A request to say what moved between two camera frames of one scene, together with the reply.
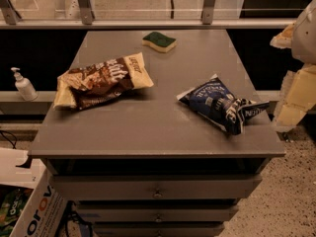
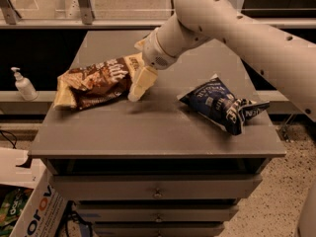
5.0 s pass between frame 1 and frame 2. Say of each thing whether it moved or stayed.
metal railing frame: stayed
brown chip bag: stayed
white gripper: moved
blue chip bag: stayed
